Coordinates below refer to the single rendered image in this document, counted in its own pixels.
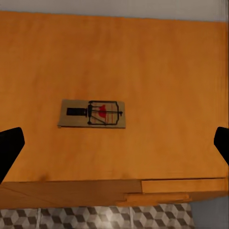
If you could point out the mousetrap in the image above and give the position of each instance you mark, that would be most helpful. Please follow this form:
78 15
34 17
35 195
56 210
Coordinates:
92 114

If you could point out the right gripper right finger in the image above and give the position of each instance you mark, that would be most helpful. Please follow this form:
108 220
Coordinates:
221 141

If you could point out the cabinet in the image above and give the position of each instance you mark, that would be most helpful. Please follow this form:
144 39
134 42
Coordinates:
174 79

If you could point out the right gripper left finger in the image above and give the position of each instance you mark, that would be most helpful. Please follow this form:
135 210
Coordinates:
11 143

